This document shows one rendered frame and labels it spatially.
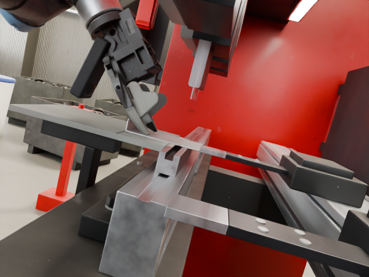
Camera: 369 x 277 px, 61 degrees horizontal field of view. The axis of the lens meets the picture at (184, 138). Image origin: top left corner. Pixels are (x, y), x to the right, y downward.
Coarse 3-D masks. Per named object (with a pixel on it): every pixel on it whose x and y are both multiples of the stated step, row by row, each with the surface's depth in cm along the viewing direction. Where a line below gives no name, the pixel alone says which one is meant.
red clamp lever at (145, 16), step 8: (144, 0) 39; (152, 0) 39; (144, 8) 39; (152, 8) 39; (136, 16) 40; (144, 16) 39; (152, 16) 39; (136, 24) 40; (144, 24) 40; (152, 24) 40
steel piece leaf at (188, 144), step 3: (186, 141) 58; (189, 141) 59; (192, 141) 60; (183, 144) 54; (186, 144) 55; (189, 144) 56; (192, 144) 57; (195, 144) 58; (198, 144) 59; (201, 144) 60; (186, 147) 52; (189, 147) 52; (192, 147) 53; (195, 147) 54; (198, 147) 55; (195, 150) 52; (198, 150) 52
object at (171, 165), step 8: (160, 152) 44; (168, 152) 46; (176, 152) 51; (184, 152) 49; (160, 160) 44; (168, 160) 44; (176, 160) 44; (184, 160) 53; (160, 168) 44; (168, 168) 44; (176, 168) 44
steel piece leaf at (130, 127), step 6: (126, 126) 53; (132, 126) 56; (132, 132) 53; (138, 132) 54; (150, 132) 58; (156, 132) 60; (156, 138) 53; (162, 138) 54; (168, 138) 56; (174, 138) 58; (180, 138) 60; (174, 144) 52; (180, 144) 54
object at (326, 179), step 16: (240, 160) 53; (256, 160) 55; (288, 160) 53; (304, 160) 49; (320, 160) 52; (288, 176) 51; (304, 176) 48; (320, 176) 47; (336, 176) 47; (352, 176) 48; (304, 192) 48; (320, 192) 48; (336, 192) 47; (352, 192) 47
